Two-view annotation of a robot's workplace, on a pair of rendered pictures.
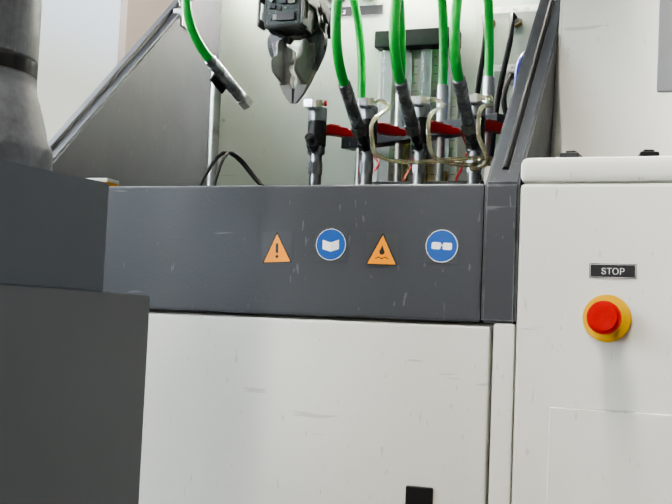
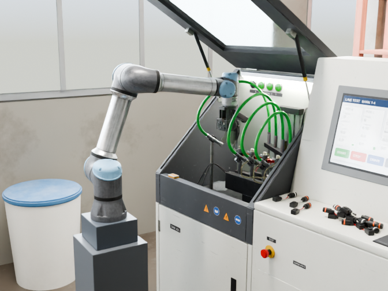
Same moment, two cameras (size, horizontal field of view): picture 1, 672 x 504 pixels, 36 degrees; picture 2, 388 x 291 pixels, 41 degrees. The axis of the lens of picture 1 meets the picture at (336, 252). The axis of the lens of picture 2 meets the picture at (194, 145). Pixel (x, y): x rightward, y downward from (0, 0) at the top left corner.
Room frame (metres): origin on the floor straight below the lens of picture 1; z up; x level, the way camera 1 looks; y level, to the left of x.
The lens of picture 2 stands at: (-0.66, -1.03, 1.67)
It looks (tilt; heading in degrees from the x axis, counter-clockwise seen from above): 13 degrees down; 31
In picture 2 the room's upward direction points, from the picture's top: straight up
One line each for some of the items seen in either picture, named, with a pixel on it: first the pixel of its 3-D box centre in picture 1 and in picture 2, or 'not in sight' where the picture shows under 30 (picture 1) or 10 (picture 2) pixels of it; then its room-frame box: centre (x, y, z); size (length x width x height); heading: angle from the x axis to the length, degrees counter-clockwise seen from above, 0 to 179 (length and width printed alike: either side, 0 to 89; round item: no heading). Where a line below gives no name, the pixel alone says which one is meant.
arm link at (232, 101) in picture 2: not in sight; (230, 101); (1.49, 0.07, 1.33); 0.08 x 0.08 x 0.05
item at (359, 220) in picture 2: not in sight; (352, 216); (1.15, -0.61, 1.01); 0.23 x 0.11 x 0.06; 70
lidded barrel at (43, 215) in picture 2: not in sight; (45, 233); (1.61, 1.51, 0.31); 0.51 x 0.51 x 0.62
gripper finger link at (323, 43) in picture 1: (310, 41); (235, 130); (1.50, 0.05, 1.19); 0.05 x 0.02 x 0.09; 70
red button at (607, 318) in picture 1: (605, 317); (266, 252); (1.12, -0.29, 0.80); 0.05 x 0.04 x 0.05; 70
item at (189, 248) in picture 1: (243, 250); (202, 204); (1.31, 0.12, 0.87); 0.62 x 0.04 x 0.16; 70
